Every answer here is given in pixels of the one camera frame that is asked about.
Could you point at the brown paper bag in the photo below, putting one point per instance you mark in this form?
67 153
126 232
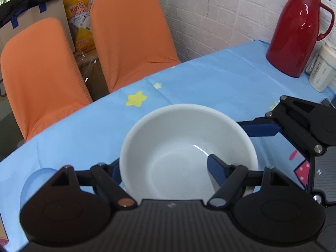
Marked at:
56 13

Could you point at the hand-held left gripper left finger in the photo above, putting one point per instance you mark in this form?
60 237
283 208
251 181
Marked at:
105 176

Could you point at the blue cartoon tablecloth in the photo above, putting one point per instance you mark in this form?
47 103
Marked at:
210 84

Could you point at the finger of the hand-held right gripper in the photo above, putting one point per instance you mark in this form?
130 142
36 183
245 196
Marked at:
262 128

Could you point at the cream white tumbler cup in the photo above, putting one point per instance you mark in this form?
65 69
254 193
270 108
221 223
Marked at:
321 71

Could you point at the yellow snack bag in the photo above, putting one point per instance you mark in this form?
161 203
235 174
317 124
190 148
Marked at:
78 21

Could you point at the red thermos jug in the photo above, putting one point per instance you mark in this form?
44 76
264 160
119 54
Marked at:
294 31

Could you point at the white ceramic bowl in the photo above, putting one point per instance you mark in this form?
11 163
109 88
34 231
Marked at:
170 141

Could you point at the orange chair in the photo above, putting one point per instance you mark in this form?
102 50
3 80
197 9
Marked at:
126 39
39 78

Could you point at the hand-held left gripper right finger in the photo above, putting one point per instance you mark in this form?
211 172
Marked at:
216 170

